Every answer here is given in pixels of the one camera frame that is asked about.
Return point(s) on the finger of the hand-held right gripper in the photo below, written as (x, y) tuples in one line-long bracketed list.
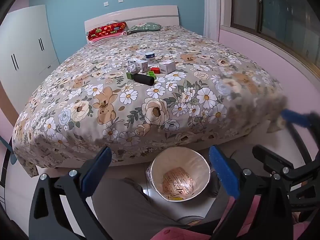
[(295, 117), (268, 158)]

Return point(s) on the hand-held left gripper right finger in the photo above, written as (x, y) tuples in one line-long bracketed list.
[(225, 173)]

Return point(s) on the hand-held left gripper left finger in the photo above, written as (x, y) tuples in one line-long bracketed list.
[(96, 171)]

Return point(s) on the white trash bin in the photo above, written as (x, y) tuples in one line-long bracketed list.
[(180, 172)]

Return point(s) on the silver wrapper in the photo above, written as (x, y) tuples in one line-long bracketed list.
[(132, 68)]

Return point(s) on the small white box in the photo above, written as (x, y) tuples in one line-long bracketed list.
[(132, 61), (144, 65)]

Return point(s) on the red block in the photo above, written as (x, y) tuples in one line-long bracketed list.
[(155, 70)]

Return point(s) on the large white box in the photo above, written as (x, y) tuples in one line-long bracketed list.
[(167, 67)]

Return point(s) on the orange printed wrapper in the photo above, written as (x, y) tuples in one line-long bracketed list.
[(177, 180)]

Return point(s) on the person's grey trouser leg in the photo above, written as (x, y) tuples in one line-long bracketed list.
[(140, 212)]

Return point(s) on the floral blanket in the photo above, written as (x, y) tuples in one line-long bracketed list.
[(150, 117)]

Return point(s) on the person's pink garment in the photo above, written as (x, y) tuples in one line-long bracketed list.
[(175, 233)]

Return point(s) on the green block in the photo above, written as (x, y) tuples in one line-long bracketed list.
[(130, 76), (150, 74)]

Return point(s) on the black cylinder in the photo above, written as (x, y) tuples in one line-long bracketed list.
[(144, 80)]

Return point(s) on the window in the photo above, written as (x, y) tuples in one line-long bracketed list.
[(280, 12)]

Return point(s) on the white and blue jar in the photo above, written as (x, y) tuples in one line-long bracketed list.
[(150, 56)]

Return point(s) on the white curtain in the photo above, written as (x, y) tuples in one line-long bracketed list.
[(212, 10)]

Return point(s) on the red patterned pillow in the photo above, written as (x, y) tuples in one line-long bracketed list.
[(107, 31)]

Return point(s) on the white wardrobe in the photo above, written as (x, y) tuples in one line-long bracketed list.
[(27, 45)]

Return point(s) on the green floral pillow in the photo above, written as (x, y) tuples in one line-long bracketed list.
[(143, 27)]

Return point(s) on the white bed headboard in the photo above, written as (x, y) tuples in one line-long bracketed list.
[(150, 17)]

